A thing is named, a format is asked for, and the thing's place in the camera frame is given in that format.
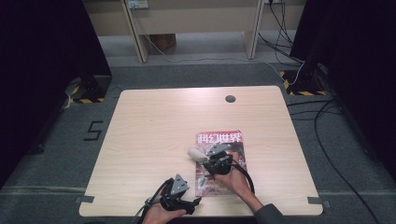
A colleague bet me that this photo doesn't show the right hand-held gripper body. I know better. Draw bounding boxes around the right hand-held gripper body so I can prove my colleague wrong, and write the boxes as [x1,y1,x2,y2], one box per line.
[204,143,233,175]

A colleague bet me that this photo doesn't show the person's right hand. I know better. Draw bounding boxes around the person's right hand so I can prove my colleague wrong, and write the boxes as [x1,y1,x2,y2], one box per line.
[213,152,250,196]

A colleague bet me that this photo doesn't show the white power strip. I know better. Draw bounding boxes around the white power strip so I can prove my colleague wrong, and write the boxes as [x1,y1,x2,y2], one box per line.
[126,0,149,9]

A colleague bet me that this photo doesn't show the black curtain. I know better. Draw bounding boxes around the black curtain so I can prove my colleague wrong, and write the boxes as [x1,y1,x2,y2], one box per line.
[0,0,113,189]
[289,0,396,181]

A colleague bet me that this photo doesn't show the beige cloth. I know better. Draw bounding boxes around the beige cloth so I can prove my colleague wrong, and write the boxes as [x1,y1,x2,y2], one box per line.
[187,147,209,162]

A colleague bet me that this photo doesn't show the black yellow striped stand base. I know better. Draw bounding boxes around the black yellow striped stand base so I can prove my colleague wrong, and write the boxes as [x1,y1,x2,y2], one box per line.
[279,69,328,97]
[64,74,113,105]

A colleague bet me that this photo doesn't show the brown cardboard box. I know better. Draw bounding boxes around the brown cardboard box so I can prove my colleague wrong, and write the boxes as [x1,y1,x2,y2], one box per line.
[148,33,177,51]

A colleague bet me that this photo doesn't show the grey tape strip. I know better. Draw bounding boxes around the grey tape strip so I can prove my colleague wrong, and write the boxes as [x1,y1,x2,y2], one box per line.
[307,196,332,209]
[75,195,95,204]

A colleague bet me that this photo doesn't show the beige wooden desk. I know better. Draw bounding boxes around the beige wooden desk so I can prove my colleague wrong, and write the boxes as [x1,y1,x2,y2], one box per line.
[83,0,307,64]

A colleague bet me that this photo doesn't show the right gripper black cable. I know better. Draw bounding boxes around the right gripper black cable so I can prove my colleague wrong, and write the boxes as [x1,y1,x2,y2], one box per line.
[230,161,256,195]

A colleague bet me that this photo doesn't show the black floor cables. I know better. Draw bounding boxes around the black floor cables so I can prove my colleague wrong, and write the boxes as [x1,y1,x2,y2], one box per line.
[286,98,381,224]

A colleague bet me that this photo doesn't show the red cover magazine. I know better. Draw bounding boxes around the red cover magazine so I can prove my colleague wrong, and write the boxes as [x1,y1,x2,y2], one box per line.
[194,130,248,198]

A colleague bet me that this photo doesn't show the person's left hand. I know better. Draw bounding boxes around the person's left hand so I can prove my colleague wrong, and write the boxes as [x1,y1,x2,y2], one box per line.
[142,195,188,224]

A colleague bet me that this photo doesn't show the black hanging cables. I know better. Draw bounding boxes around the black hanging cables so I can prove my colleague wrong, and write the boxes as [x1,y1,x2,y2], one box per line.
[258,0,304,64]

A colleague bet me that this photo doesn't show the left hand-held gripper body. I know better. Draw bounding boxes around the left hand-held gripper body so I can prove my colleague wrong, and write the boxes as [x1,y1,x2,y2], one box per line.
[160,173,194,212]

